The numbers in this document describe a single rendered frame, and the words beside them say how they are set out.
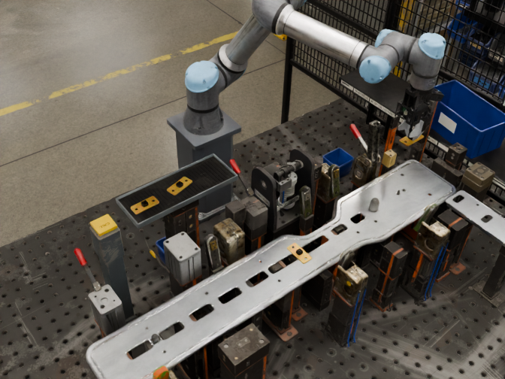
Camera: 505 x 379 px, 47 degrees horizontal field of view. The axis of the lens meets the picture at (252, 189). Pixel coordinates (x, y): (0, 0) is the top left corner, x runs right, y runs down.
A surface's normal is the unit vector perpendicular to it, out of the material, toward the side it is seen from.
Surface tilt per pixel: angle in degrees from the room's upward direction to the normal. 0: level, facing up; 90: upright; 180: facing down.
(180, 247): 0
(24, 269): 0
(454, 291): 0
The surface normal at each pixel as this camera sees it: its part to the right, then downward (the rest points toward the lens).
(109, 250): 0.61, 0.55
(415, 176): 0.02, -0.73
